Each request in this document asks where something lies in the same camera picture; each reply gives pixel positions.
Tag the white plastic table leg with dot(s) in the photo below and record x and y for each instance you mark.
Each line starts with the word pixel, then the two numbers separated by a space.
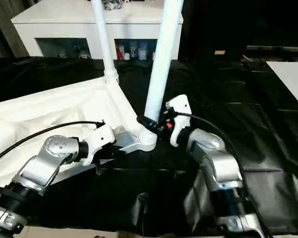
pixel 164 54
pixel 104 37

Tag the white plastic table top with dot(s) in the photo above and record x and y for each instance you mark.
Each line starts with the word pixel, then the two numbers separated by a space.
pixel 52 106

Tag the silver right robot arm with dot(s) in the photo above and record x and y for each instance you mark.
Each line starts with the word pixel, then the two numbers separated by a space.
pixel 218 161

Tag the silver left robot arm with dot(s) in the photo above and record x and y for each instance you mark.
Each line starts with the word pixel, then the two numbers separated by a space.
pixel 42 161

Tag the black mat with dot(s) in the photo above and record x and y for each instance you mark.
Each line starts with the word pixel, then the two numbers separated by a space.
pixel 226 104

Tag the white side table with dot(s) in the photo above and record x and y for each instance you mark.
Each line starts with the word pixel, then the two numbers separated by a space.
pixel 291 81

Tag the white cabinet with glass doors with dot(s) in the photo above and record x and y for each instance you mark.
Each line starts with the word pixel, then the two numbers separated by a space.
pixel 59 24

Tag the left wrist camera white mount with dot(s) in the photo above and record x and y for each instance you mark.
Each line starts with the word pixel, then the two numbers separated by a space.
pixel 99 141

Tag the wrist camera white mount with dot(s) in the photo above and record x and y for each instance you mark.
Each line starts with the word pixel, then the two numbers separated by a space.
pixel 99 141
pixel 180 109

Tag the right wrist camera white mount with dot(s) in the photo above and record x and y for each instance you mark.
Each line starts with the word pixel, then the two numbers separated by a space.
pixel 180 109

